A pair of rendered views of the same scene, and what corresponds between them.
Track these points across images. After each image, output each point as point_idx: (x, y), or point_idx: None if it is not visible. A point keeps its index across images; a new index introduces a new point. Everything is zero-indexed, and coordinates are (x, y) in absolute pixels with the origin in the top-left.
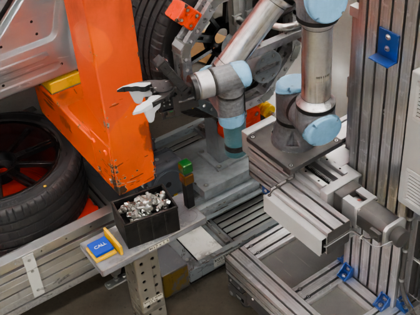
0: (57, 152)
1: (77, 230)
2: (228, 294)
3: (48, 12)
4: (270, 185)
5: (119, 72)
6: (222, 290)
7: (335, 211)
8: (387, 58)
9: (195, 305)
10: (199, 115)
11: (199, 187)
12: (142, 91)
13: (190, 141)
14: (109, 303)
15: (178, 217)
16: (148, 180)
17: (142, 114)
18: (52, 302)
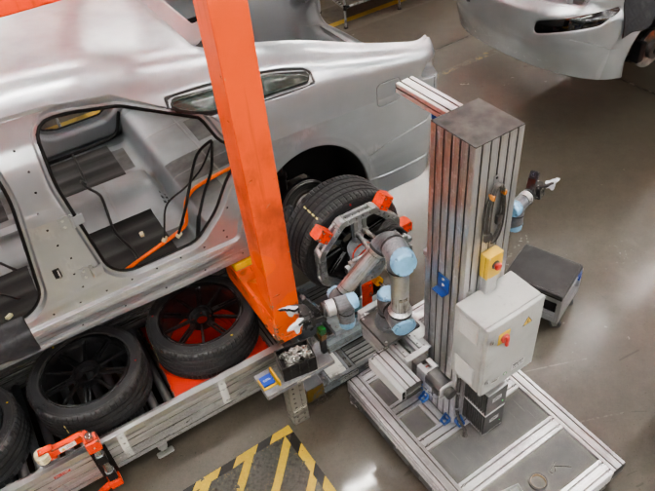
0: (239, 309)
1: (251, 363)
2: (349, 401)
3: (234, 223)
4: (374, 346)
5: (279, 278)
6: (346, 398)
7: (411, 373)
8: (443, 289)
9: (327, 409)
10: None
11: (331, 327)
12: (293, 312)
13: None
14: (272, 405)
15: (316, 361)
16: (297, 334)
17: (294, 298)
18: (235, 403)
